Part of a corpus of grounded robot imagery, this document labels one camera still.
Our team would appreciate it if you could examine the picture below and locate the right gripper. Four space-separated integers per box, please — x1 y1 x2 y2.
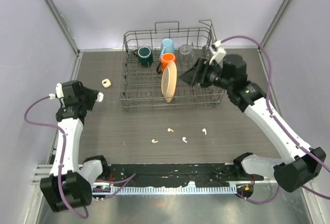
179 57 233 91

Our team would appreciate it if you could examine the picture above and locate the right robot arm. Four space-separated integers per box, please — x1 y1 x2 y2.
179 54 326 193

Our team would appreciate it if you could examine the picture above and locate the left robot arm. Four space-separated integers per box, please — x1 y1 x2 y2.
40 80 110 212

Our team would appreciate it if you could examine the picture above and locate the beige earbud charging case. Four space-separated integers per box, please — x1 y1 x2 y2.
102 78 112 88

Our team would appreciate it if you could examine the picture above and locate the clear glass cup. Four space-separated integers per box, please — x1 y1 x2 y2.
179 44 194 66

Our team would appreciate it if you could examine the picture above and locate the beige oval plate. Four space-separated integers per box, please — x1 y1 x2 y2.
161 61 177 103

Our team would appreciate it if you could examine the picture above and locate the orange mug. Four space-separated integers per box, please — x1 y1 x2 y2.
156 53 176 74

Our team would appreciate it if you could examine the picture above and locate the light blue cup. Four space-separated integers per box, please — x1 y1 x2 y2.
160 38 175 56

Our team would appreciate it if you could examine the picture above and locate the dark green mug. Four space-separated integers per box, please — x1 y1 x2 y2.
133 46 154 67

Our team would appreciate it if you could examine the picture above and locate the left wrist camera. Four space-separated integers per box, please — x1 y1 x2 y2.
55 83 64 99

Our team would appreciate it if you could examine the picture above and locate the grey wire dish rack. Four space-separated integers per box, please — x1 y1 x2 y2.
119 20 224 110

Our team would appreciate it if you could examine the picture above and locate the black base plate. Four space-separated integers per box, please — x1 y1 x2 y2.
102 163 264 188

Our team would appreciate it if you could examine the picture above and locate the white slotted cable duct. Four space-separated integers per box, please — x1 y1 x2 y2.
115 182 237 196

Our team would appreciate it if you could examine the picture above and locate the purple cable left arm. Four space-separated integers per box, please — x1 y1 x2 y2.
24 95 90 219

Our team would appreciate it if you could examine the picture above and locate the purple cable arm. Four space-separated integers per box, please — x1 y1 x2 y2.
24 95 90 219
220 35 330 200

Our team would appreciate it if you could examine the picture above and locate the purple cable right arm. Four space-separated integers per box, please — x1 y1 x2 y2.
220 35 330 200

